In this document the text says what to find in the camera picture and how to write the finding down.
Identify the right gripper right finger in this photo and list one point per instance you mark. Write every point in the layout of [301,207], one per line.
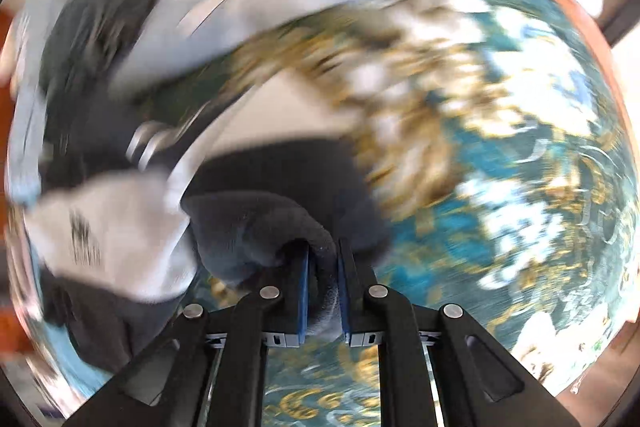
[438,366]

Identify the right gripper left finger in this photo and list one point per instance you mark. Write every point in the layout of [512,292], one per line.
[208,368]

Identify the black and cream fleece jacket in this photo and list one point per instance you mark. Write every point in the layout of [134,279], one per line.
[133,208]

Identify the orange wooden headboard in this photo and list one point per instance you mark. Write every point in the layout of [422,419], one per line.
[14,341]

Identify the teal floral bed blanket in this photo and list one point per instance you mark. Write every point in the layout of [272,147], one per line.
[475,141]

